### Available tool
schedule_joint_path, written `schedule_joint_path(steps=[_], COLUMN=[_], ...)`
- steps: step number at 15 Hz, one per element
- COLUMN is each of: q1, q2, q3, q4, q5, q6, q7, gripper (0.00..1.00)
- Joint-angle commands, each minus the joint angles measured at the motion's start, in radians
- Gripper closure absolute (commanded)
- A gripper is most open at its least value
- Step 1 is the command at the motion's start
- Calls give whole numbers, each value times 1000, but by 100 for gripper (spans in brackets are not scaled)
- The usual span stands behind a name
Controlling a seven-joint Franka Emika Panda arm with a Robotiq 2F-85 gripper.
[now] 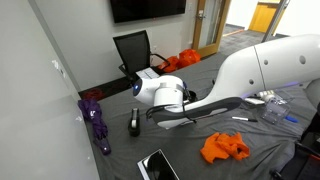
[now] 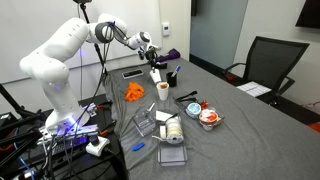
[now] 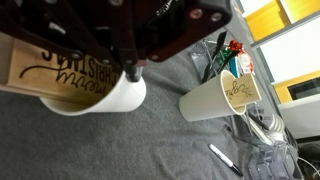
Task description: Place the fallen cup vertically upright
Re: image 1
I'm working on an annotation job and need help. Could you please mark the grey table cloth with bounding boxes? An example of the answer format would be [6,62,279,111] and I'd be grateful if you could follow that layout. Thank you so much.
[83,53,320,180]

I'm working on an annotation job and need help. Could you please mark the white marker black cap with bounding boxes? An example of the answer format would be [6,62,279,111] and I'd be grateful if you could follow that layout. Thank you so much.
[231,116,259,123]

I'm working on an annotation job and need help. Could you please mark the white printed paper sheet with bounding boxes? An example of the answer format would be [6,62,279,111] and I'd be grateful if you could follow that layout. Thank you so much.
[135,67,162,81]

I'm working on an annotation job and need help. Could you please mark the white framed tablet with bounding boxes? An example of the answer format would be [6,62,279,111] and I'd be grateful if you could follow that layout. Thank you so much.
[136,148,180,180]

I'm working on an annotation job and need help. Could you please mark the white card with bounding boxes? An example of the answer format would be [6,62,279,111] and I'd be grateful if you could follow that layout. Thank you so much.
[244,97,266,106]

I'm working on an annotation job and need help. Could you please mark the small orange bag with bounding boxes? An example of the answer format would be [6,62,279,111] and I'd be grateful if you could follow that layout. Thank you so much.
[160,55,181,74]

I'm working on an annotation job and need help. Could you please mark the grey metal post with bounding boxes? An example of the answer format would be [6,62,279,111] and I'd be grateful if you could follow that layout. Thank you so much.
[261,0,292,43]

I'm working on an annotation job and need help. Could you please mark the black mesh office chair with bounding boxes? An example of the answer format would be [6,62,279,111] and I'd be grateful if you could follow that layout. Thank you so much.
[112,29,172,88]

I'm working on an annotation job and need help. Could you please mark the whiteboard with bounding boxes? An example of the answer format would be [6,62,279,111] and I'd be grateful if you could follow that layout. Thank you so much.
[0,0,101,180]

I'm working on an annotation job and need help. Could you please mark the large orange bag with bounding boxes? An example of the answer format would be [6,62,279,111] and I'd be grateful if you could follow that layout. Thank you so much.
[178,48,202,69]

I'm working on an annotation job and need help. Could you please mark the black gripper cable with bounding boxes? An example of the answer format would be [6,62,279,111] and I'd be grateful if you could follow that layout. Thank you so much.
[145,103,198,126]

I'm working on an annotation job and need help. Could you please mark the small blue plastic stick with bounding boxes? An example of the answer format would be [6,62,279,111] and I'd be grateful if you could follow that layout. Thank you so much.
[285,114,300,124]

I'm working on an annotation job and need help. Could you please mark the black robot stand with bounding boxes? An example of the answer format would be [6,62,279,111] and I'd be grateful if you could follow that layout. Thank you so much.
[269,103,320,180]

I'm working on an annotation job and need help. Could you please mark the purple folded umbrella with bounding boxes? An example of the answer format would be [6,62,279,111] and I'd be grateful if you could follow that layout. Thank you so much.
[77,98,112,156]

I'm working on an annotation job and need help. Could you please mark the white tape roll stack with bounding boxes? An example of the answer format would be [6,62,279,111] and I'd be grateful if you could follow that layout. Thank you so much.
[258,89,276,103]

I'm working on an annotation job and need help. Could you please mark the orange cloth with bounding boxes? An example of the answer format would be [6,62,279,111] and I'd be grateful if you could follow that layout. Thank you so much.
[199,131,251,165]

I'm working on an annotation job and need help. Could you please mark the yellow door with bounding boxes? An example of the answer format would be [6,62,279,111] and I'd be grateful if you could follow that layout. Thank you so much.
[248,1,282,34]

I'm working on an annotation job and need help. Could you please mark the wooden door with glass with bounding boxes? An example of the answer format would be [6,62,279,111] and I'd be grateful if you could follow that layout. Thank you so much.
[191,0,232,58]

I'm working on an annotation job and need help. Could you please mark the black wall television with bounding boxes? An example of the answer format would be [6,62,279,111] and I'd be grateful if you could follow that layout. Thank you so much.
[109,0,188,24]

